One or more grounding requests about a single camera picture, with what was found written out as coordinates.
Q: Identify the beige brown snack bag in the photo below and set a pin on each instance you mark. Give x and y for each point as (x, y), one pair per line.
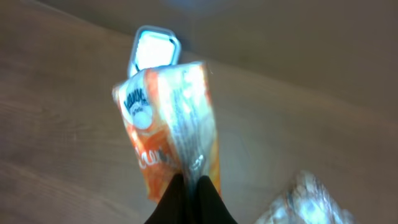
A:
(305, 200)

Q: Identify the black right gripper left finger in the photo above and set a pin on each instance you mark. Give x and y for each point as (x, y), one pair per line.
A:
(171, 209)

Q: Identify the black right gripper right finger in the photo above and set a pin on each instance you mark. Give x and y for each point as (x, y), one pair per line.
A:
(208, 205)

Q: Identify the orange snack packet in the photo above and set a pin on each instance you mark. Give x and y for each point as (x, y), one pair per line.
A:
(168, 115)

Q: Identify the white barcode scanner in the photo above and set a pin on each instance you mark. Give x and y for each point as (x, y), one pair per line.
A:
(153, 47)

